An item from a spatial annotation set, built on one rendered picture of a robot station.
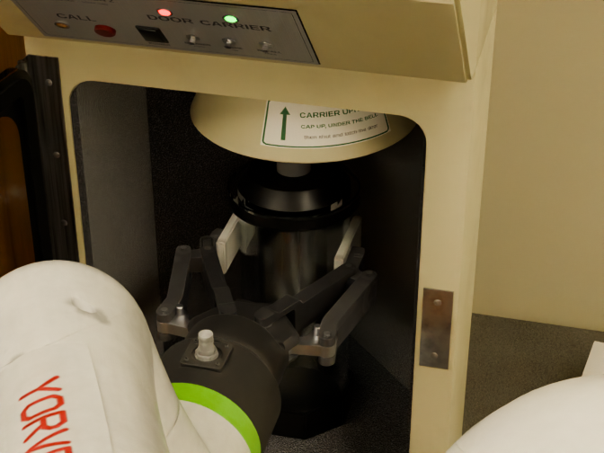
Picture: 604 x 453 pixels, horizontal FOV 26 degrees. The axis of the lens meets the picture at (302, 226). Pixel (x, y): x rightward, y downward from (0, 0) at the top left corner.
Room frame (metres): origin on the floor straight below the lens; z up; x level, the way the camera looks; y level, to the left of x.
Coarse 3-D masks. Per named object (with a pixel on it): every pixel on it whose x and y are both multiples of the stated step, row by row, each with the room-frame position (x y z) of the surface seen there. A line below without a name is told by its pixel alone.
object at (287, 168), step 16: (256, 160) 0.94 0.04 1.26; (240, 176) 0.93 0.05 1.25; (256, 176) 0.91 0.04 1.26; (272, 176) 0.91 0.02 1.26; (288, 176) 0.91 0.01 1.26; (304, 176) 0.91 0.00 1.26; (320, 176) 0.91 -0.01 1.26; (336, 176) 0.91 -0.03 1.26; (240, 192) 0.91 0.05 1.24; (256, 192) 0.90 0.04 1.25; (272, 192) 0.89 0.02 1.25; (288, 192) 0.89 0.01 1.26; (304, 192) 0.89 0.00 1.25; (320, 192) 0.89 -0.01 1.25; (336, 192) 0.90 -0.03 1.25; (272, 208) 0.88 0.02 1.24; (288, 208) 0.88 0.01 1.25; (304, 208) 0.88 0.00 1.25; (320, 208) 0.88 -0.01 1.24
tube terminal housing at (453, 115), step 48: (48, 48) 0.85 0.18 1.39; (96, 48) 0.84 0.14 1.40; (480, 48) 0.79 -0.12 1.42; (240, 96) 0.82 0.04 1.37; (288, 96) 0.81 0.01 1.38; (336, 96) 0.80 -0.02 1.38; (384, 96) 0.79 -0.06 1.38; (432, 96) 0.79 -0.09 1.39; (480, 96) 0.82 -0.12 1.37; (432, 144) 0.79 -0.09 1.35; (480, 144) 0.84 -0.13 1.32; (432, 192) 0.78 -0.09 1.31; (480, 192) 0.87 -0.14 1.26; (432, 240) 0.78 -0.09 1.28; (432, 288) 0.78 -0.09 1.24; (432, 384) 0.78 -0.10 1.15; (432, 432) 0.78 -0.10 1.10
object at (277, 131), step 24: (216, 96) 0.87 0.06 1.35; (192, 120) 0.89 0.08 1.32; (216, 120) 0.86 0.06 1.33; (240, 120) 0.85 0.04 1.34; (264, 120) 0.84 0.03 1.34; (288, 120) 0.83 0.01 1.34; (312, 120) 0.83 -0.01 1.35; (336, 120) 0.84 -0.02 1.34; (360, 120) 0.84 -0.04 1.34; (384, 120) 0.85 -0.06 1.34; (408, 120) 0.87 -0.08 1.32; (240, 144) 0.84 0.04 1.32; (264, 144) 0.83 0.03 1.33; (288, 144) 0.83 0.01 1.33; (312, 144) 0.83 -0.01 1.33; (336, 144) 0.83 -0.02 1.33; (360, 144) 0.84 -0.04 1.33; (384, 144) 0.84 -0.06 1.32
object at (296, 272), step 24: (240, 168) 0.95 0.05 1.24; (264, 216) 0.88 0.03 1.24; (288, 216) 0.87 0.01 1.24; (312, 216) 0.87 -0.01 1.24; (240, 240) 0.91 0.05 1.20; (264, 240) 0.88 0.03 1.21; (288, 240) 0.88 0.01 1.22; (312, 240) 0.88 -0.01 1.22; (336, 240) 0.89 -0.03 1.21; (240, 264) 0.92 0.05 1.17; (264, 264) 0.88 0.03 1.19; (288, 264) 0.88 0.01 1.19; (312, 264) 0.88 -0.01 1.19; (264, 288) 0.88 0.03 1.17; (288, 288) 0.88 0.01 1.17; (312, 360) 0.88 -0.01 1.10; (336, 360) 0.89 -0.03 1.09; (288, 384) 0.88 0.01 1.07; (312, 384) 0.88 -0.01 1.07; (336, 384) 0.89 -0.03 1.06; (288, 408) 0.88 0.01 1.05; (312, 408) 0.88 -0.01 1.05
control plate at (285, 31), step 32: (32, 0) 0.77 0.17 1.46; (64, 0) 0.76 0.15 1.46; (96, 0) 0.75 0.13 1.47; (128, 0) 0.74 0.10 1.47; (160, 0) 0.74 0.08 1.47; (192, 0) 0.73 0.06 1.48; (64, 32) 0.81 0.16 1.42; (128, 32) 0.79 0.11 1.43; (192, 32) 0.77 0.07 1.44; (224, 32) 0.76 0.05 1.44; (256, 32) 0.75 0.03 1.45; (288, 32) 0.74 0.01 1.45; (320, 64) 0.77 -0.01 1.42
